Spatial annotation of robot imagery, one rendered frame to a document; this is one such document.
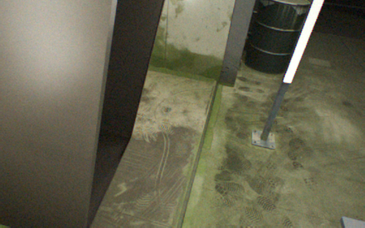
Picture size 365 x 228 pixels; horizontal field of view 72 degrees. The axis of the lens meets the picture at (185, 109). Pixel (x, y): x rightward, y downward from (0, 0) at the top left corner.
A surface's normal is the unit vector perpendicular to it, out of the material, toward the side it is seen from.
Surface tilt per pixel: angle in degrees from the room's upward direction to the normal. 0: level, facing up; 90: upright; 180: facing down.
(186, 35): 90
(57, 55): 90
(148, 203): 0
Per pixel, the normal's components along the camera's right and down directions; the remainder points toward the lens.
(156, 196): 0.10, -0.80
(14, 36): -0.14, 0.58
